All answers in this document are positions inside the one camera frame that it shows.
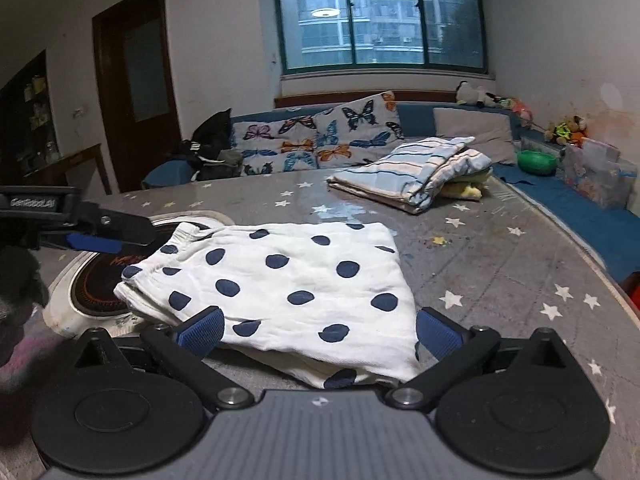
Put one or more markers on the white navy polka dot pants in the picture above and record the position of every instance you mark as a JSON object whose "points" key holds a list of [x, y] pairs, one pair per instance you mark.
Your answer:
{"points": [[324, 303]]}

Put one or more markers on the black clothes pile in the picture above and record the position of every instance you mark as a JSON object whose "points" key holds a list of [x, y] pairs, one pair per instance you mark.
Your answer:
{"points": [[209, 152]]}

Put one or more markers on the blue sofa bench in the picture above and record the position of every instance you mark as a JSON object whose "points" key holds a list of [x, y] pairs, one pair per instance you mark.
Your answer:
{"points": [[612, 233]]}

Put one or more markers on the striped folded blanket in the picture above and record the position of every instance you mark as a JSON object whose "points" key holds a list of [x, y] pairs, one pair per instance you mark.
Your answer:
{"points": [[412, 175]]}

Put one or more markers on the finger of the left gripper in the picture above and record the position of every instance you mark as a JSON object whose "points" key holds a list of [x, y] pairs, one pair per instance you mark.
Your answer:
{"points": [[87, 243], [116, 229]]}

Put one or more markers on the grey plain pillow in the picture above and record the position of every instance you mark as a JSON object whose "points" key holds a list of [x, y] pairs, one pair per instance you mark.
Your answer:
{"points": [[492, 132]]}

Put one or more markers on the butterfly print pillow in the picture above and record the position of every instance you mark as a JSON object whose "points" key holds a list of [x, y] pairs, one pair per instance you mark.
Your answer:
{"points": [[346, 135]]}

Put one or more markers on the clear plastic storage box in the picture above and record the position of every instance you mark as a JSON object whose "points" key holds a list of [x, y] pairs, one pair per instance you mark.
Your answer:
{"points": [[597, 171]]}

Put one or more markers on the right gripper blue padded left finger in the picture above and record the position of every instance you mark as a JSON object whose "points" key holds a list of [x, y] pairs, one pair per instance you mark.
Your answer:
{"points": [[202, 333]]}

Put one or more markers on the dark wooden door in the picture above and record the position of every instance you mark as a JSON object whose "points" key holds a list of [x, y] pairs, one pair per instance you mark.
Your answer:
{"points": [[136, 94]]}

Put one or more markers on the grey gloved left hand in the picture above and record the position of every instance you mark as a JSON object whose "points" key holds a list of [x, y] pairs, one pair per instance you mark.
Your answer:
{"points": [[21, 289]]}

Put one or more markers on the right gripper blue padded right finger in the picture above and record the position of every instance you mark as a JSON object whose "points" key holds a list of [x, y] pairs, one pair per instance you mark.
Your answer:
{"points": [[438, 334]]}

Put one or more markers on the round induction cooktop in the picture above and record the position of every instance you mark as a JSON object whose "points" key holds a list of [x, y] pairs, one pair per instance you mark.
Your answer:
{"points": [[82, 295]]}

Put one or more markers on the window with green frame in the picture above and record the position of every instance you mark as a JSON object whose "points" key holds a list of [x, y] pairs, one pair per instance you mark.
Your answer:
{"points": [[331, 34]]}

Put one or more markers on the yellow folded cloth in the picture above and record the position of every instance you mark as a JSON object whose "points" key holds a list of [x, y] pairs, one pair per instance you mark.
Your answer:
{"points": [[471, 187]]}

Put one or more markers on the plush toy panda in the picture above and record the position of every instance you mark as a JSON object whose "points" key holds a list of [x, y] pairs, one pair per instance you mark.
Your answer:
{"points": [[467, 94]]}

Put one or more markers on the dark wooden cabinet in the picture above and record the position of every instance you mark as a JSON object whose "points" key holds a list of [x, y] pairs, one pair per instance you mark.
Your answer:
{"points": [[30, 153]]}

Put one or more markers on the green bowl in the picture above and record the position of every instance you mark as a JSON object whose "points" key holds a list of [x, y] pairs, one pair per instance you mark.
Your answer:
{"points": [[537, 163]]}

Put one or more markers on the grey star tablecloth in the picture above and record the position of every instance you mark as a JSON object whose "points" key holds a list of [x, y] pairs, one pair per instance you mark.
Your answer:
{"points": [[502, 262]]}

